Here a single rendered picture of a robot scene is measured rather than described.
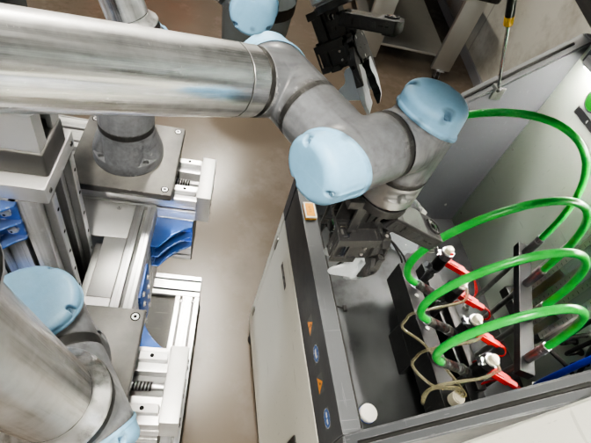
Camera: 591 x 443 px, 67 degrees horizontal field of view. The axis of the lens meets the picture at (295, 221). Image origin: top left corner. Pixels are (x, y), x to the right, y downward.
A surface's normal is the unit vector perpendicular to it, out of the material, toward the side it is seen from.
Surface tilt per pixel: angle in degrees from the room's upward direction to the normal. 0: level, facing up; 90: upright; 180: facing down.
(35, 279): 8
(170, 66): 47
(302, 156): 90
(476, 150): 90
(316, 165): 90
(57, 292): 8
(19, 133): 90
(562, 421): 76
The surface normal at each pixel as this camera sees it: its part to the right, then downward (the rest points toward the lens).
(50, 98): 0.52, 0.77
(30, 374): 0.93, 0.36
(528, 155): -0.96, -0.03
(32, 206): 0.01, 0.78
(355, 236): 0.22, -0.61
